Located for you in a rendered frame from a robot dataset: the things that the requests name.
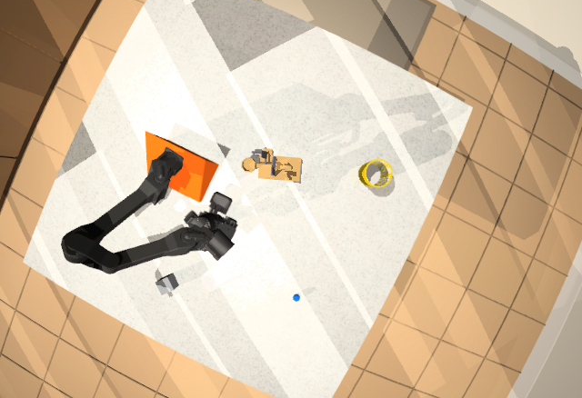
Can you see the yellow cup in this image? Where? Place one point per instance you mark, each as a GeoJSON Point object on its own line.
{"type": "Point", "coordinates": [376, 173]}

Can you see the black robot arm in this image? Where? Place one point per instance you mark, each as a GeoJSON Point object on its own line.
{"type": "Point", "coordinates": [82, 245]}

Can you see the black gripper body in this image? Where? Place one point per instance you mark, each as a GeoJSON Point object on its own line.
{"type": "Point", "coordinates": [218, 203]}

